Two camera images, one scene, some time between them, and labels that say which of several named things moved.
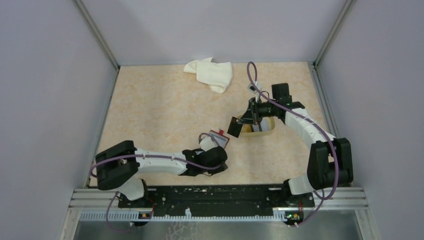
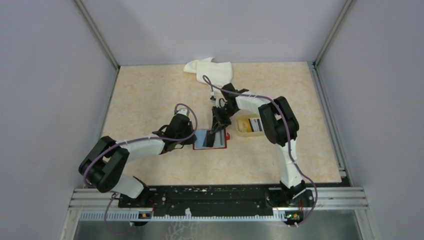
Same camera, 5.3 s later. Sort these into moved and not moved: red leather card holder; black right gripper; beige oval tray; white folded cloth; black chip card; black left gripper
Moved: black chip card; black right gripper; black left gripper; red leather card holder
Not moved: white folded cloth; beige oval tray
